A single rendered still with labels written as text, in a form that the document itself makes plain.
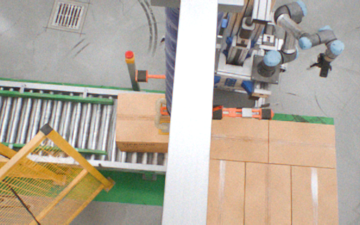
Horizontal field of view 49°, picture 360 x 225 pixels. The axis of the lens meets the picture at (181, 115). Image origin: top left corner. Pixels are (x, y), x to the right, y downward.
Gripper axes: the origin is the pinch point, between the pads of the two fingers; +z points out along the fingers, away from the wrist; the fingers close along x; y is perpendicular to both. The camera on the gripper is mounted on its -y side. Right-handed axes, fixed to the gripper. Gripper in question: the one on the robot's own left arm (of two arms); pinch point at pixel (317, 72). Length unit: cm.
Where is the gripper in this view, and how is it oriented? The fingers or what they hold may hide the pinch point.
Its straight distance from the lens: 285.3
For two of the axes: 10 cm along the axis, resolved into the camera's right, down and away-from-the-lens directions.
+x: -9.9, -1.7, 0.2
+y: 1.7, -9.4, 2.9
